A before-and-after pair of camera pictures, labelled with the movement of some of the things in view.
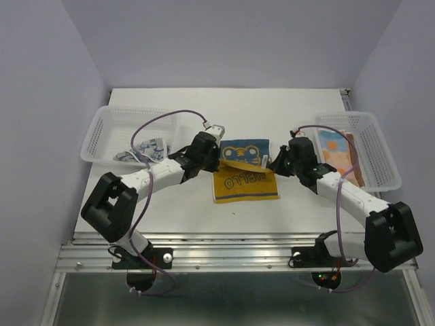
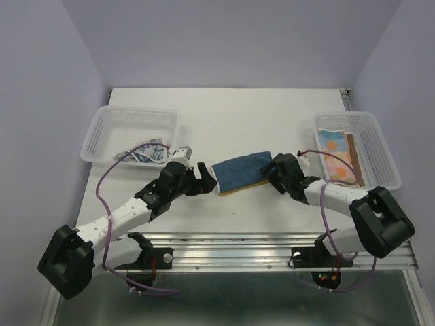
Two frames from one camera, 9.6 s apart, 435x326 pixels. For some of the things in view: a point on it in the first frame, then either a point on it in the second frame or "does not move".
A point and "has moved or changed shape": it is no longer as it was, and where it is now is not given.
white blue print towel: x=151 y=150 does not move
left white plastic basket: x=110 y=130 does not move
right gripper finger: x=284 y=163 → x=269 y=170
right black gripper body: x=298 y=168 → x=279 y=183
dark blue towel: x=240 y=176 has moved or changed shape
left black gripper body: x=210 y=163 → x=184 y=187
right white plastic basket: x=376 y=167 does not move
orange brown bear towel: x=355 y=155 does not move
